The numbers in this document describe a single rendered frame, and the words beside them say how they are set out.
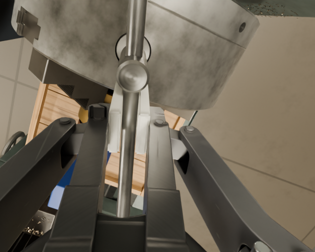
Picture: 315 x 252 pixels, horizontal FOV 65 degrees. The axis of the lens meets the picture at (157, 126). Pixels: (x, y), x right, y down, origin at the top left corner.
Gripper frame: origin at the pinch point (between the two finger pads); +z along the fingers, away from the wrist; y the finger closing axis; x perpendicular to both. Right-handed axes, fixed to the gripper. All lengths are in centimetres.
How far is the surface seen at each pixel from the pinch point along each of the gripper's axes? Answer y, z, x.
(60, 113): -18, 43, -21
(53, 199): -13.4, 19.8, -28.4
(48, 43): -8.6, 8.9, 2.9
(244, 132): 76, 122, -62
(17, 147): -36, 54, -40
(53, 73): -9.4, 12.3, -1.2
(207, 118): 49, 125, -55
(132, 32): -0.2, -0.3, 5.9
